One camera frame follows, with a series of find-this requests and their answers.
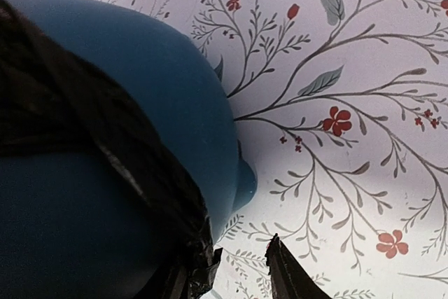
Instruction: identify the black plastic trash bag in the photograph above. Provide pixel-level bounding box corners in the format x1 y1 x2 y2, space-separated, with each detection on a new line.
1 0 222 298

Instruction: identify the floral patterned table mat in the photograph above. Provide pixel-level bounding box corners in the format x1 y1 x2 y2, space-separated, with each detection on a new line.
100 0 447 298

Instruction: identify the teal plastic trash bin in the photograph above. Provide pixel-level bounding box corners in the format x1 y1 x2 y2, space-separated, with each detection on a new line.
1 0 257 298

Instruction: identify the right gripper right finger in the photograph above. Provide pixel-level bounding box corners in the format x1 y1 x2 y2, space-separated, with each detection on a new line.
265 234 330 299

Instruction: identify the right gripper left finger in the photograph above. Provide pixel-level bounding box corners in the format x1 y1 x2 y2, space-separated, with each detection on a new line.
153 263 190 299

